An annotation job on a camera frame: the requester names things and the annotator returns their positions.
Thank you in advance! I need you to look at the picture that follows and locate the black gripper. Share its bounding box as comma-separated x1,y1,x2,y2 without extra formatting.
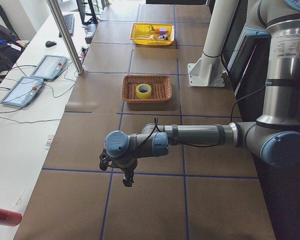
122,163,137,187

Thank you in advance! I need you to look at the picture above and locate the yellow packing tape roll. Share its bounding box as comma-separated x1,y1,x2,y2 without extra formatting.
135,83,152,99

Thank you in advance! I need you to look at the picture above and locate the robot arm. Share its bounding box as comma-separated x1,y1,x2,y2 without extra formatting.
99,0,300,187

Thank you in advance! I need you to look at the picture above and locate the brown wicker basket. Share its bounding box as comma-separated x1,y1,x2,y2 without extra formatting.
121,75,172,104

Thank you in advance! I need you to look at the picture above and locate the yellow woven plastic basket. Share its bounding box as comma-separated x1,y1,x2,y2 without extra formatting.
130,23,175,46

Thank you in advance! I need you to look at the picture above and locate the red cylinder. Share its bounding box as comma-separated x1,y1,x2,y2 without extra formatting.
0,208,22,227

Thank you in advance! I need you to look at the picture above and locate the lower teach pendant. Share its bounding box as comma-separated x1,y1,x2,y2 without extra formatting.
0,76,44,108

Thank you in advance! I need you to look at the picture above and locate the teach pendant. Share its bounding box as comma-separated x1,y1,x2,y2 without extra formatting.
30,54,67,81
0,76,44,108

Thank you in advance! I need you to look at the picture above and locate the upper teach pendant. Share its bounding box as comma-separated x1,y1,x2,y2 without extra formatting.
30,54,67,81

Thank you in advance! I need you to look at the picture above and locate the panda figurine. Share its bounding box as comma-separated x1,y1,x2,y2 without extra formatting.
156,34,169,41

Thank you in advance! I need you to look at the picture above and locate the toy carrot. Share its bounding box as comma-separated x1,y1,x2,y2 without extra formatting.
149,24,160,34

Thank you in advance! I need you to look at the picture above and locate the purple foam cube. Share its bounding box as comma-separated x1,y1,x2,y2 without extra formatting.
159,27,167,36

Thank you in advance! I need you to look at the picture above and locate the black computer mouse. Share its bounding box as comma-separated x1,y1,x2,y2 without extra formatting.
45,40,57,48

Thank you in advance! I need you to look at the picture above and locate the black monitor stand base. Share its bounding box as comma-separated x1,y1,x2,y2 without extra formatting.
76,0,107,26

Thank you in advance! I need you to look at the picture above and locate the black keyboard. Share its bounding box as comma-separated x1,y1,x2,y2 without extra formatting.
63,13,75,37

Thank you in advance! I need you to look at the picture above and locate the seated person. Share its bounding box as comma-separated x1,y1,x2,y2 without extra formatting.
0,25,27,73

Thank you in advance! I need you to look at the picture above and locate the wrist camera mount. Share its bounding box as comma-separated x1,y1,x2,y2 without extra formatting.
99,148,112,171

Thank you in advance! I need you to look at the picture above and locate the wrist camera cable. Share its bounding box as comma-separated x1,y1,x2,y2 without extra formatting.
134,86,268,151

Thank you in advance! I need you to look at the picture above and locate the white pedestal column base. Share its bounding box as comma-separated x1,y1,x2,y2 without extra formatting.
187,0,239,87

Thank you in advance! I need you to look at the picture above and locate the aluminium frame post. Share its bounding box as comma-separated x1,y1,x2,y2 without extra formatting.
46,0,84,75

